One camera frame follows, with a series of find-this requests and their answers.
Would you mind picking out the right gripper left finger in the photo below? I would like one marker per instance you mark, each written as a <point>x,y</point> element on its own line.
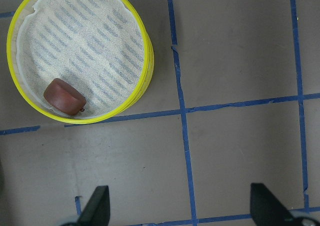
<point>97,211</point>

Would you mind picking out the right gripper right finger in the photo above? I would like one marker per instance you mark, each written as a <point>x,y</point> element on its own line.
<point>267,210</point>

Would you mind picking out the brown bun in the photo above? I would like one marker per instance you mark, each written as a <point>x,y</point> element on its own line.
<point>64,97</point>

